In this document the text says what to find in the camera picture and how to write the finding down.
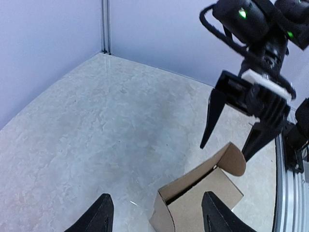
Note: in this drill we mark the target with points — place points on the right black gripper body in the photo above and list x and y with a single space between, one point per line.
253 99

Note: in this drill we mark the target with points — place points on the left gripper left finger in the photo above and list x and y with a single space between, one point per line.
98 218

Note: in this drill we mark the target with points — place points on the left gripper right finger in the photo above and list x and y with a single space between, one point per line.
217 217

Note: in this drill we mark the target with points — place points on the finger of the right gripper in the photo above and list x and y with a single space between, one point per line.
260 135
216 104

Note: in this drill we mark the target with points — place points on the brown cardboard box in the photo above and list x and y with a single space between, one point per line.
178 205

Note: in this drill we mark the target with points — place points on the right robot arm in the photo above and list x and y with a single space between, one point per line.
259 31

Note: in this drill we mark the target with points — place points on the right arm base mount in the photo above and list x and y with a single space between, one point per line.
296 138

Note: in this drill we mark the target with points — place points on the front aluminium rail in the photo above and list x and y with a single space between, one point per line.
292 196

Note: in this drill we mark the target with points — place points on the right aluminium frame post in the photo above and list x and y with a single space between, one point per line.
105 27

